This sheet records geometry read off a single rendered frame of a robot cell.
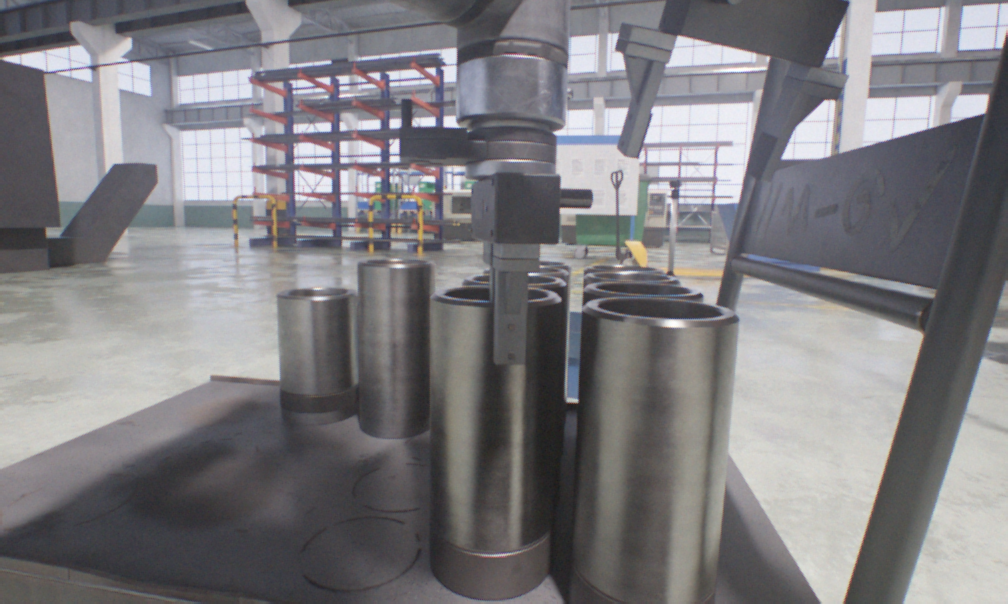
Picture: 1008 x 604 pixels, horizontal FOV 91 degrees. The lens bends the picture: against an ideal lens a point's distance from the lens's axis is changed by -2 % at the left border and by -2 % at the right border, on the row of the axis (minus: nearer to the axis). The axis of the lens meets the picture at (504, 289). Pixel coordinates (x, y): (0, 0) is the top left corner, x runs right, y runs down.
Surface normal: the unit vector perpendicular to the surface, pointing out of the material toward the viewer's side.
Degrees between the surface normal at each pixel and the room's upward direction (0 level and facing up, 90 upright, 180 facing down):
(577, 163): 90
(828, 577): 0
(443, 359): 90
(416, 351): 90
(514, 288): 120
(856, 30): 90
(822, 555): 0
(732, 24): 113
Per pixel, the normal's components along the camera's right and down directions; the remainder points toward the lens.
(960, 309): -0.67, 0.00
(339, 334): 0.73, 0.11
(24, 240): 0.95, 0.06
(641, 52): 0.09, 0.51
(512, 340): 0.19, 0.13
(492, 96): -0.33, 0.11
